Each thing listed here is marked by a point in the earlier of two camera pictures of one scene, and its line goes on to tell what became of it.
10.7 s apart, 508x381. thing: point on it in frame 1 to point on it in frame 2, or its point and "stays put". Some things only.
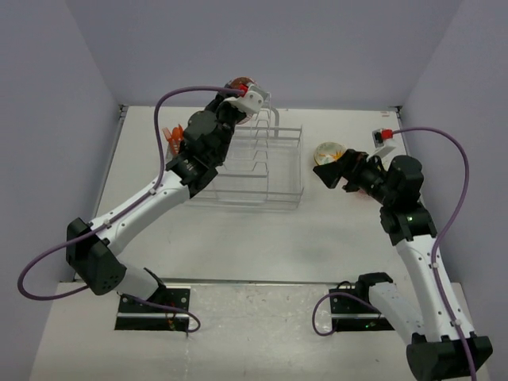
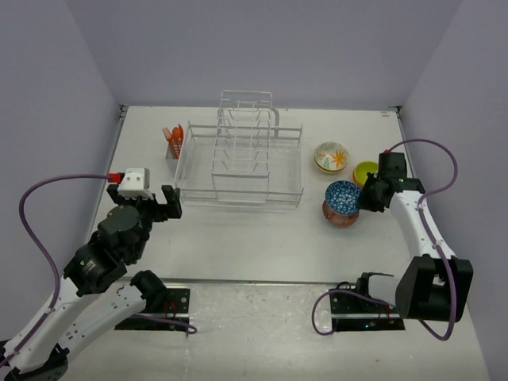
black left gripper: x=217 y=102 to x=172 y=198
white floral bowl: x=327 y=152 stays put
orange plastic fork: x=167 y=135 stays put
